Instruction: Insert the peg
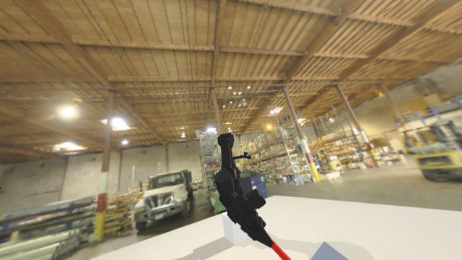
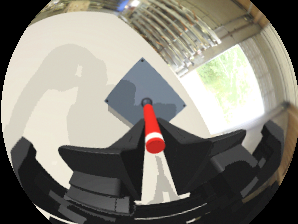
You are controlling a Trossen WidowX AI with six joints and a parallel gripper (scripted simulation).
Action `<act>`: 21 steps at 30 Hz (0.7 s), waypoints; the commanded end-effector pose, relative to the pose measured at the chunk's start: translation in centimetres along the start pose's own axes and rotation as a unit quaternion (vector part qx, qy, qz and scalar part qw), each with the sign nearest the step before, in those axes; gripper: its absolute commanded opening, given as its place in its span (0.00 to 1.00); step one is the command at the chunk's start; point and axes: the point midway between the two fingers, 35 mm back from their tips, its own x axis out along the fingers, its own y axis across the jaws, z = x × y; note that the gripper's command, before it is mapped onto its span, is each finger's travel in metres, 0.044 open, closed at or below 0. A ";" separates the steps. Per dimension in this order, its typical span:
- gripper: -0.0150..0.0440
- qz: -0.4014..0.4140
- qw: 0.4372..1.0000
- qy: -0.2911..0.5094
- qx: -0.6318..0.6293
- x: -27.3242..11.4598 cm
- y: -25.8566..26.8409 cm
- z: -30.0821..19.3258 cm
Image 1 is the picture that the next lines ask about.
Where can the red peg with white stripe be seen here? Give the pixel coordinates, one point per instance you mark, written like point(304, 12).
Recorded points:
point(280, 252)

